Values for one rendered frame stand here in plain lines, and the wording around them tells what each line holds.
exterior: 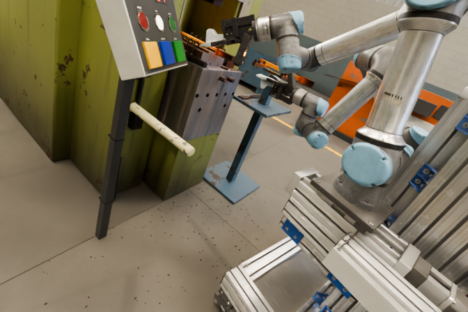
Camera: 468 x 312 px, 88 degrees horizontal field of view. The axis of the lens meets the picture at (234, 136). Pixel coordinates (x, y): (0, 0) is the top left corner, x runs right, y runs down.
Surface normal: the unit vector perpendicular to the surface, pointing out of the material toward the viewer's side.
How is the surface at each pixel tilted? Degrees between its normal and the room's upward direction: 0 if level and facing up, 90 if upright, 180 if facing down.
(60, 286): 0
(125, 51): 90
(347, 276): 90
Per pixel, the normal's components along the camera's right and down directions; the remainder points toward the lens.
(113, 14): -0.18, 0.37
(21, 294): 0.34, -0.84
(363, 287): -0.73, 0.04
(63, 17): 0.76, 0.51
